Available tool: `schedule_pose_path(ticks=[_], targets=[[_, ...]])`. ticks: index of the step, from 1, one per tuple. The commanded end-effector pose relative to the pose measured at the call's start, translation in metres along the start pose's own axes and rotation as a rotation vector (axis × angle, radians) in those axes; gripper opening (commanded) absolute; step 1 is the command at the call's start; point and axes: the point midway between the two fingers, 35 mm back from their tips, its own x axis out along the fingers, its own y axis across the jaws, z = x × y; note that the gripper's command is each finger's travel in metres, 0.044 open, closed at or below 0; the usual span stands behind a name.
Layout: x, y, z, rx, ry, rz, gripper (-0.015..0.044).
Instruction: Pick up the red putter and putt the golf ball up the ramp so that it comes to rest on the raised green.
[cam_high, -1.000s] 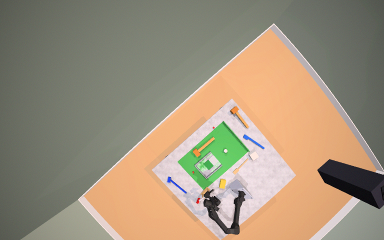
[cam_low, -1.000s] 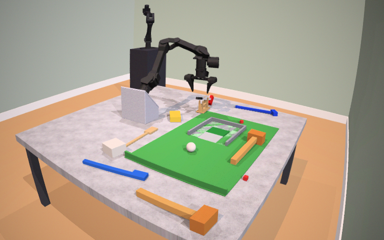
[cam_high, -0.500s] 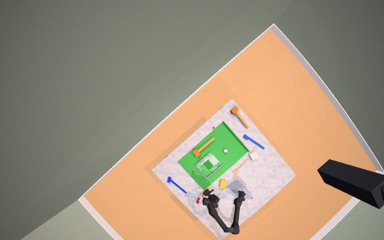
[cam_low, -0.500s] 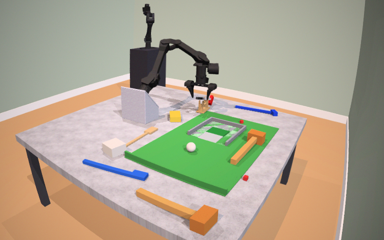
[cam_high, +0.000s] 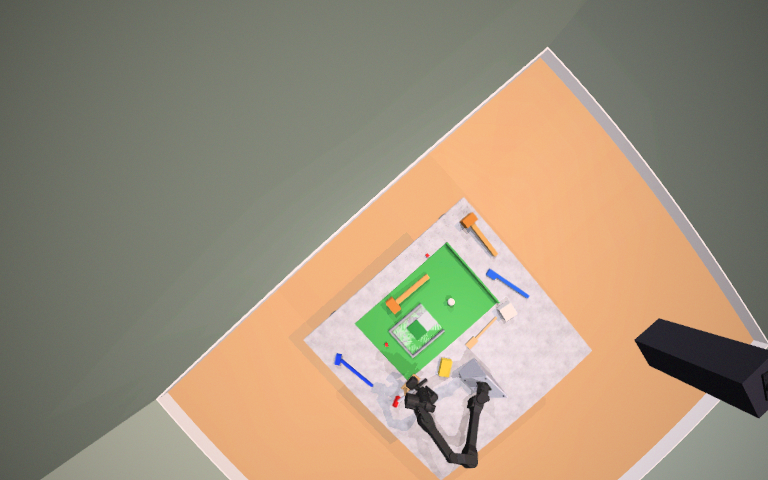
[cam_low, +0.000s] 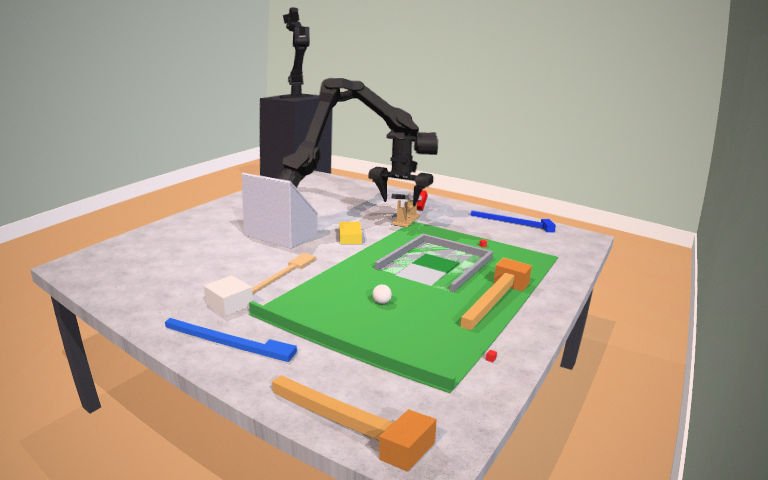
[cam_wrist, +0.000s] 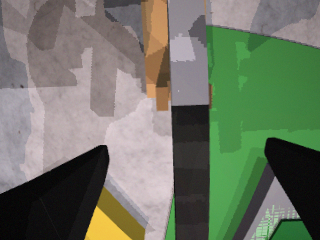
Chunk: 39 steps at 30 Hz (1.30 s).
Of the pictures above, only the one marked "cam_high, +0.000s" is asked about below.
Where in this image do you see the green flat mat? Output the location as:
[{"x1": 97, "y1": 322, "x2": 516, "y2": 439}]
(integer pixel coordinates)
[{"x1": 355, "y1": 244, "x2": 497, "y2": 381}]

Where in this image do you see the orange putter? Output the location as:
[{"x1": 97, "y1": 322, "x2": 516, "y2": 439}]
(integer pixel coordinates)
[
  {"x1": 385, "y1": 274, "x2": 430, "y2": 314},
  {"x1": 459, "y1": 212, "x2": 498, "y2": 257}
]

